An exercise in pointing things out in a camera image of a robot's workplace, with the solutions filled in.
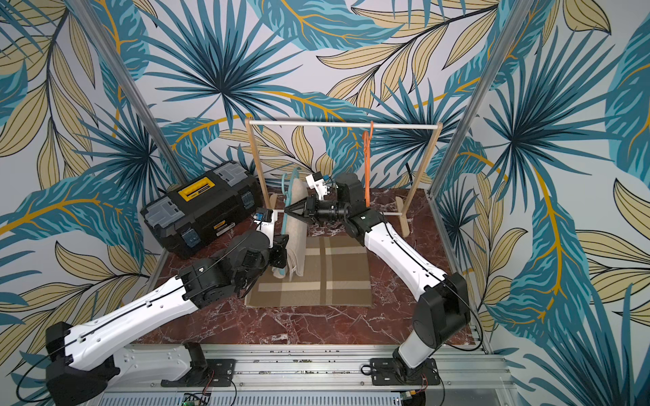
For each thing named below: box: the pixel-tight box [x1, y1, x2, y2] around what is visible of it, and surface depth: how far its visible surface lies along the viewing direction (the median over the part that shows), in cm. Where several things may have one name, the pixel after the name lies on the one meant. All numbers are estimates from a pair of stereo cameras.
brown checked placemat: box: [245, 235, 373, 308], surface depth 92 cm
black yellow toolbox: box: [139, 161, 264, 259], surface depth 95 cm
